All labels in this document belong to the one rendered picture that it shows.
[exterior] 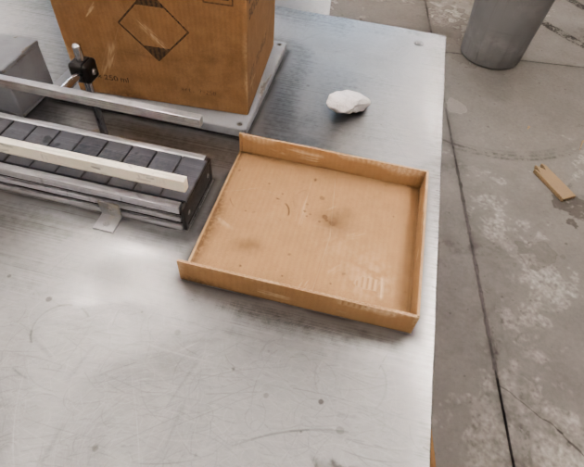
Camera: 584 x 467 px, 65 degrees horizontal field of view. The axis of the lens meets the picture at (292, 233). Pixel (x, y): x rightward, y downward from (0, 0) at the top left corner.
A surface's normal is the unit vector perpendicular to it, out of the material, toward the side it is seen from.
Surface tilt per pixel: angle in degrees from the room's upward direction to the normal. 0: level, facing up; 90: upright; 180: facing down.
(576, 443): 0
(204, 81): 90
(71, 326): 0
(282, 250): 0
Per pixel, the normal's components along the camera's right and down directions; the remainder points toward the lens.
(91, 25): -0.16, 0.76
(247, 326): 0.07, -0.62
